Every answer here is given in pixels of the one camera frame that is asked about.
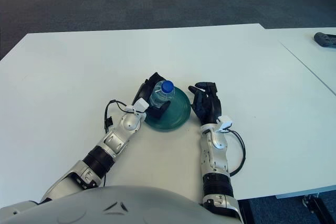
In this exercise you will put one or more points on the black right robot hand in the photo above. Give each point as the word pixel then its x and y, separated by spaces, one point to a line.
pixel 208 106

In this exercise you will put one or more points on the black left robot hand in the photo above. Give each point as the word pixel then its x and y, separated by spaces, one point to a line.
pixel 143 91

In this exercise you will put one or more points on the clear bottle with blue cap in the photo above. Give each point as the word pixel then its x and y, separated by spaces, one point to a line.
pixel 161 94

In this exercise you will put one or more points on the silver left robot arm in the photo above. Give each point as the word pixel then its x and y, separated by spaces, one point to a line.
pixel 110 142

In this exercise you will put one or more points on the green round plate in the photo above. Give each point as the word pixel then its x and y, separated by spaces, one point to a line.
pixel 178 112

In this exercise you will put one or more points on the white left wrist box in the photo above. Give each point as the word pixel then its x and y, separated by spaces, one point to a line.
pixel 140 105

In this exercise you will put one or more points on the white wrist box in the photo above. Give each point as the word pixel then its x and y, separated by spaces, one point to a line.
pixel 140 105
pixel 225 123

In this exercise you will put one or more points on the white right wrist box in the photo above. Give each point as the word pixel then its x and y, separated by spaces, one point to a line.
pixel 225 123

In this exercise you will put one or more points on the grey robot torso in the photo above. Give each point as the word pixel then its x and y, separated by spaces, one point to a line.
pixel 118 208

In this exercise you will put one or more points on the dark grey controller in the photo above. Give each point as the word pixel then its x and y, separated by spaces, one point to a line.
pixel 325 39

